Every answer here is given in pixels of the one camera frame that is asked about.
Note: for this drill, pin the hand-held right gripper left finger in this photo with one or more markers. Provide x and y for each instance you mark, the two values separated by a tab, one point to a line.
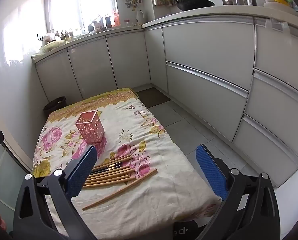
82	173

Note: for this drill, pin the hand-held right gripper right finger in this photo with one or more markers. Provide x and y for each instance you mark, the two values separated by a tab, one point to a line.
210	172

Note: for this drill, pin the pile of wooden chopsticks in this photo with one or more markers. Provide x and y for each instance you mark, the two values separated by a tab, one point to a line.
114	173

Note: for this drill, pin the pink perforated utensil holder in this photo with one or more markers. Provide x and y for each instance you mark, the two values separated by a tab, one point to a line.
90	127

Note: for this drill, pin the floral printed cloth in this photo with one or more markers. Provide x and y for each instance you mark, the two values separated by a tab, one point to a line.
129	135

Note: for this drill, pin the black fabric item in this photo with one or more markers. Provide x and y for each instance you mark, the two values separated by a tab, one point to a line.
186	231

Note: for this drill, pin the black waste bin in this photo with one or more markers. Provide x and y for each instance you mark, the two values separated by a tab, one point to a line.
54	105

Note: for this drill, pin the brown floor mat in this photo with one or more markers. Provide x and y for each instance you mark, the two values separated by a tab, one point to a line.
152	97

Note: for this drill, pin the white kitchen cabinet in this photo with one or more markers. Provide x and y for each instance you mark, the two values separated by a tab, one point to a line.
94	65

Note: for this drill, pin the pale green basin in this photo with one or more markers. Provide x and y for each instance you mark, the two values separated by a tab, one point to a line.
50	46

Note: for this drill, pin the row of condiment bottles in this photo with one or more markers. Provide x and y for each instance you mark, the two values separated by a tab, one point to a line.
100	23

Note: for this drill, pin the red bottle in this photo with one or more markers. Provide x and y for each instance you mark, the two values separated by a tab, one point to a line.
116	19

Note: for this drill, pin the white plastic hook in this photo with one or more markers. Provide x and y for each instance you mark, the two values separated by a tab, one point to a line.
276	25

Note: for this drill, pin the white kitchen countertop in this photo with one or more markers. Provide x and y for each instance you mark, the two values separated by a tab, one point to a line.
214	11

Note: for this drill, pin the kitchen window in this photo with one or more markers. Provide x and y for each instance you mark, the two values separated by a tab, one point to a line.
81	5

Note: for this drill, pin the white plastic bottle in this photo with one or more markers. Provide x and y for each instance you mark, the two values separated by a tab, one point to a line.
140	18

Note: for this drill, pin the black wok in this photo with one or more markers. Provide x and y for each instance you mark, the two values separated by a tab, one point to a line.
195	3

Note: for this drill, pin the white plate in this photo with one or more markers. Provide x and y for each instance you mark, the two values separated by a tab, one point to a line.
271	4

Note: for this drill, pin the yellow bowl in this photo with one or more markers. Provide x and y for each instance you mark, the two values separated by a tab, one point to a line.
278	0

